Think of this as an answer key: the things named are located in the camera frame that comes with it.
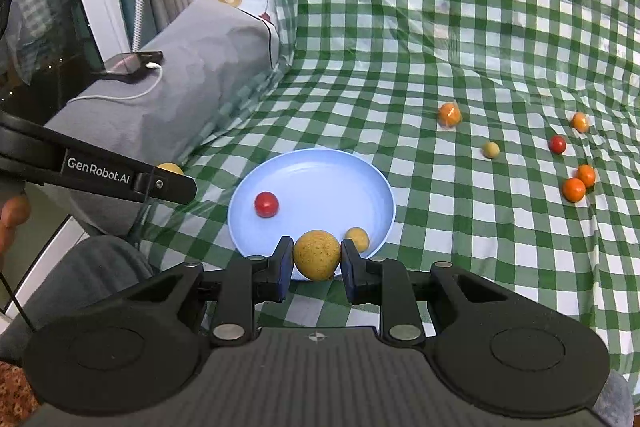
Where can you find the light blue plate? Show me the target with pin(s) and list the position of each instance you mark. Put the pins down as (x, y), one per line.
(320, 187)

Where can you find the plastic-wrapped tangerine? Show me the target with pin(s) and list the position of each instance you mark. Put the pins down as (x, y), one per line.
(449, 114)
(580, 122)

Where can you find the person's left hand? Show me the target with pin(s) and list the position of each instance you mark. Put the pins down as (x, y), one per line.
(12, 214)

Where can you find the grey pillow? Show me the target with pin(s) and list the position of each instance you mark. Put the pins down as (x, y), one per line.
(200, 82)

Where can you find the white ribbed pole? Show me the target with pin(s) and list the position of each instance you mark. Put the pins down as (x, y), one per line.
(140, 2)

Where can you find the black smartphone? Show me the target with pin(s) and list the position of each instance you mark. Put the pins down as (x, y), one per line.
(125, 66)

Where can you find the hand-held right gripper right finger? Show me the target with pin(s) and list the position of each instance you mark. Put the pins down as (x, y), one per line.
(349, 274)

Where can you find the yellow longan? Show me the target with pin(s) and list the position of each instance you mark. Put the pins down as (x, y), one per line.
(357, 239)
(316, 254)
(491, 150)
(170, 168)

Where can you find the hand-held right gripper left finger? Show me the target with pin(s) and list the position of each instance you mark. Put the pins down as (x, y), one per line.
(283, 269)

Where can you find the red cherry tomato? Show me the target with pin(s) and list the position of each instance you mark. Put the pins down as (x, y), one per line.
(557, 144)
(266, 204)

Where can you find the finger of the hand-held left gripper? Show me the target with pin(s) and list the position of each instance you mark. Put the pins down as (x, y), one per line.
(172, 189)

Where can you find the green checked tablecloth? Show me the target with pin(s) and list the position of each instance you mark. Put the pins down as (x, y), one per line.
(425, 32)

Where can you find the bare orange tangerine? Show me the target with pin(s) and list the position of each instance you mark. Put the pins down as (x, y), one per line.
(586, 175)
(573, 190)

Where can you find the white printed pillow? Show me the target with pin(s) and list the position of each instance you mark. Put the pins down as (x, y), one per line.
(240, 2)

